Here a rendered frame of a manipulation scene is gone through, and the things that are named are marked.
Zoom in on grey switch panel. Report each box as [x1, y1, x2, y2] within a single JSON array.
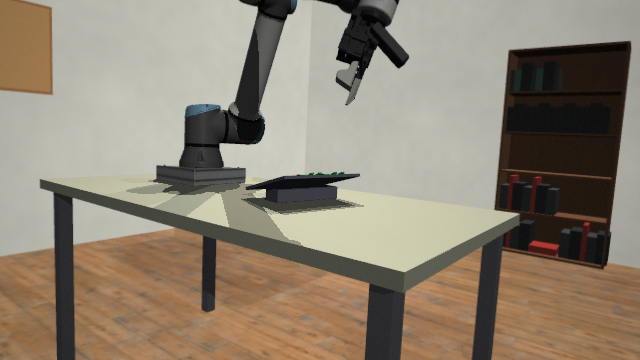
[[246, 172, 358, 203]]

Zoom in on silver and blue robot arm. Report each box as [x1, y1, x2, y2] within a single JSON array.
[[179, 0, 409, 168]]

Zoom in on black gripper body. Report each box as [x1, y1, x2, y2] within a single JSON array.
[[336, 9, 387, 68]]

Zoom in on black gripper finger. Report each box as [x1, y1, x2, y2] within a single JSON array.
[[336, 48, 373, 105], [336, 76, 351, 92]]

